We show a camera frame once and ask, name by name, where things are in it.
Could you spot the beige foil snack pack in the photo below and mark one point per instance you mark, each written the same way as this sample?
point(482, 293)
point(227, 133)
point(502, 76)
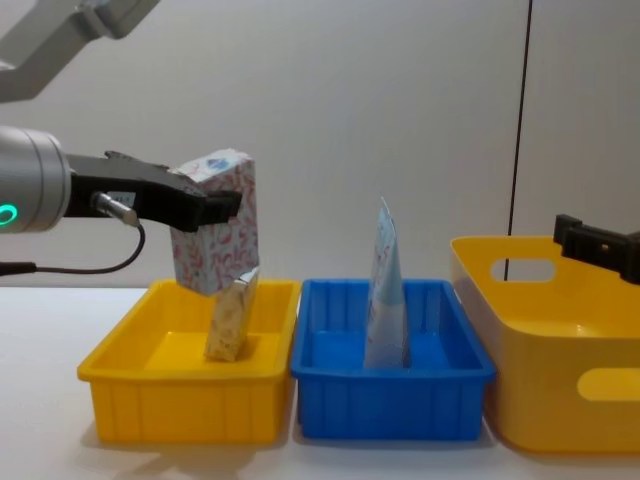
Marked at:
point(230, 320)

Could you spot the blue plastic bin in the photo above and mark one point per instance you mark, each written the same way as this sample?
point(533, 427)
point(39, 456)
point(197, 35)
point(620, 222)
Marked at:
point(390, 405)

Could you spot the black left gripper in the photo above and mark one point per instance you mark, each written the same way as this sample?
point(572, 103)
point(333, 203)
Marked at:
point(92, 175)

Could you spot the red leaf print tissue pack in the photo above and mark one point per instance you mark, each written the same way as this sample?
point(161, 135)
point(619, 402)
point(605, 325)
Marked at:
point(227, 250)

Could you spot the yellow plastic bin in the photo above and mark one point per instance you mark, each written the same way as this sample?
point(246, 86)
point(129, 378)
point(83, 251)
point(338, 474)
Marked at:
point(185, 400)

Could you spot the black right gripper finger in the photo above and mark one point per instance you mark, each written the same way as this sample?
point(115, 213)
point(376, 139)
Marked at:
point(600, 247)

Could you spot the pale blue white pouch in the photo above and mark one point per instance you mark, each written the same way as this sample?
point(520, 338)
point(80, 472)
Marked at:
point(387, 300)

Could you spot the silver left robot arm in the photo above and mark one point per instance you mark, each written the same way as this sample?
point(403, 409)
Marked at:
point(35, 175)

